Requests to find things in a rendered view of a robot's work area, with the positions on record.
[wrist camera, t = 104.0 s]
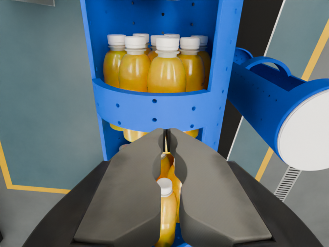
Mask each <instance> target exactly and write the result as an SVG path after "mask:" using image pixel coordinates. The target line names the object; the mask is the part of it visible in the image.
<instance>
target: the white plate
mask: <svg viewBox="0 0 329 247"><path fill-rule="evenodd" d="M277 148H278V152H279V155H280V156H281V158H282V159H283V161H284V162H285V163H287V164H288V165H290V166H291V167H293V168H296V169H299V170H304V171H316V170H322V169H327V168H329V89H327V90H324V91H321V92H319V93H316V94H314V95H312V96H311V97H309V98H307V99H306V100H304V101H303V102H302V103H300V104H299V105H298V106H297V107H296V108H295V109H294V110H293V111H292V112H291V113H290V114H289V115H288V116H287V118H286V119H285V120H284V122H283V124H282V126H281V128H280V130H279V133H278V138H277Z"/></svg>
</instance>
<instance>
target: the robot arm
mask: <svg viewBox="0 0 329 247"><path fill-rule="evenodd" d="M165 140H166V145H167V152H170V154H171V155H172V156H173V157H174V158H175V169H174V174H175V176H176V177H177V178H178V179H179V180H180V182H181V183H182V186H181V194H180V206H179V221H180V228H181V235H182V238H183V240H184V241H185V242H186V243H187V244H188V245H190V246H192V247H323V245H322V244H321V243H320V241H319V240H318V239H317V238H316V236H315V235H314V234H313V233H312V231H311V230H310V229H309V228H308V227H307V226H306V225H305V223H304V222H303V221H302V220H301V219H300V218H299V217H298V216H297V215H296V214H295V213H294V212H293V211H292V210H291V209H290V208H289V207H288V206H287V205H286V204H284V203H283V202H282V201H281V200H280V199H279V198H278V197H276V196H275V195H274V194H273V193H272V192H270V191H269V190H268V189H267V188H266V187H264V186H263V185H262V184H261V183H260V182H258V181H257V180H256V179H255V178H254V177H252V176H251V175H250V174H249V173H248V172H246V171H245V170H244V169H243V168H242V167H241V166H240V165H239V164H237V163H236V162H235V161H227V160H226V159H225V158H224V157H222V156H221V155H220V154H219V153H218V152H217V151H215V150H214V149H212V148H211V147H209V146H208V145H206V144H205V143H203V142H201V141H199V140H197V139H195V138H194V137H192V136H190V135H188V134H186V133H184V132H182V131H181V130H179V129H177V128H169V129H163V128H156V129H154V130H153V131H151V132H149V133H147V134H146V135H144V136H142V137H140V138H138V139H137V140H135V141H133V142H132V143H130V144H129V145H127V146H125V147H124V148H123V149H121V150H120V151H119V152H118V153H116V154H115V155H114V156H113V157H112V158H111V159H110V160H109V161H102V162H101V163H100V164H99V165H98V166H96V167H95V168H94V169H93V170H92V171H91V172H90V173H89V174H88V175H87V176H86V177H85V178H83V179H82V180H81V181H80V182H79V183H78V184H77V185H76V186H75V187H74V188H73V189H72V190H70V191H69V192H68V193H67V194H66V195H65V196H64V197H63V198H62V199H61V200H60V201H59V202H58V203H57V204H56V205H55V206H54V207H53V208H52V209H51V210H50V211H49V212H48V213H47V214H46V215H45V216H44V217H43V219H42V220H41V221H40V222H39V223H38V225H37V226H36V227H35V229H34V230H33V231H32V233H31V234H30V235H29V237H28V238H27V240H26V241H25V243H24V244H23V246H22V247H152V246H153V245H155V244H156V243H157V242H158V240H159V238H160V231H161V187H160V185H159V184H158V183H157V181H156V180H157V178H158V177H159V176H160V175H161V155H162V153H163V152H165Z"/></svg>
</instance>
